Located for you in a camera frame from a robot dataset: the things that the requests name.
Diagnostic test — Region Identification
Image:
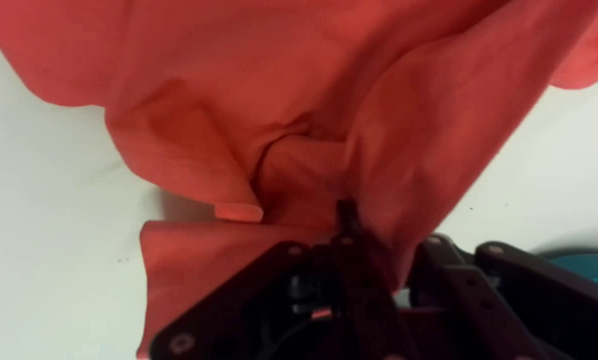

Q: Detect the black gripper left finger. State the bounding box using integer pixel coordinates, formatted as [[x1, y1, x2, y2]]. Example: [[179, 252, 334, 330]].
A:
[[147, 203, 417, 360]]

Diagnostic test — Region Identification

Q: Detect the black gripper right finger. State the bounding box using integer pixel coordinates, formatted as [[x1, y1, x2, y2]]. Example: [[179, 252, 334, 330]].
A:
[[404, 234, 598, 360]]

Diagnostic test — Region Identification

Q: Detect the orange shirt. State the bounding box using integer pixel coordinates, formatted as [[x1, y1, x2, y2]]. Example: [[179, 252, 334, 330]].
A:
[[0, 0, 598, 334]]

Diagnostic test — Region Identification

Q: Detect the teal pot lid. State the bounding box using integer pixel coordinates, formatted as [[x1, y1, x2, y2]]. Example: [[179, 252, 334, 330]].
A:
[[542, 250, 598, 284]]

